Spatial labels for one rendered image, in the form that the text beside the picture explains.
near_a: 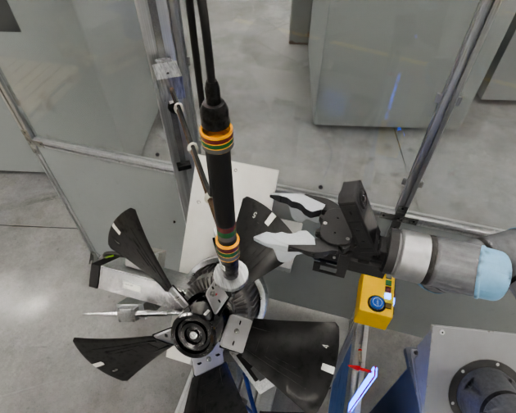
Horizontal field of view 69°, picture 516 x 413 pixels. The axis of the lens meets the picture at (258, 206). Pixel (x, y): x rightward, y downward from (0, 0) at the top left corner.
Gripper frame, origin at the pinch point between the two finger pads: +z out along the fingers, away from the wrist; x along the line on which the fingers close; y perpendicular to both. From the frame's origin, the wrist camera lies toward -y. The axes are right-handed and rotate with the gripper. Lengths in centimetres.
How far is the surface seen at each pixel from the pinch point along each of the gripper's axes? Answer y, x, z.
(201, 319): 41.2, -2.5, 15.1
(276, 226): 24.9, 18.0, 2.4
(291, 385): 52, -7, -9
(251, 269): 32.1, 9.3, 5.8
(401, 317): 144, 73, -57
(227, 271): 16.4, -2.3, 7.0
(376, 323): 65, 22, -30
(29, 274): 166, 47, 170
